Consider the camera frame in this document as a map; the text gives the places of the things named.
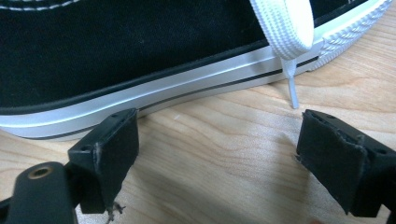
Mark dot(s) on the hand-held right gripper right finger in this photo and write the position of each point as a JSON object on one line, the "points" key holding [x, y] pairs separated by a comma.
{"points": [[336, 158]]}

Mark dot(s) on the black canvas sneaker white sole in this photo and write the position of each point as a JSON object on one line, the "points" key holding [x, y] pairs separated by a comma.
{"points": [[124, 46]]}

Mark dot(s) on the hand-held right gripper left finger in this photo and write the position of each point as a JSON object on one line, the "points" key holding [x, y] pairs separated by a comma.
{"points": [[112, 155]]}

